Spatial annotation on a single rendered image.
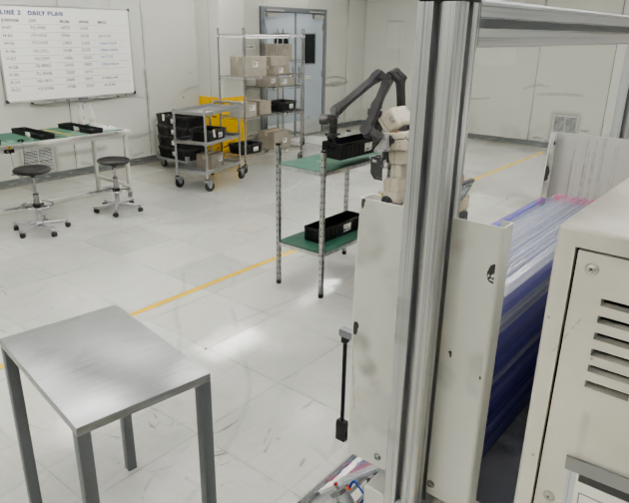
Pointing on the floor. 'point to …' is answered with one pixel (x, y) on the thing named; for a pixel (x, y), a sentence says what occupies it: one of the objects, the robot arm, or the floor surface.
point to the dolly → (177, 138)
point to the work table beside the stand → (103, 387)
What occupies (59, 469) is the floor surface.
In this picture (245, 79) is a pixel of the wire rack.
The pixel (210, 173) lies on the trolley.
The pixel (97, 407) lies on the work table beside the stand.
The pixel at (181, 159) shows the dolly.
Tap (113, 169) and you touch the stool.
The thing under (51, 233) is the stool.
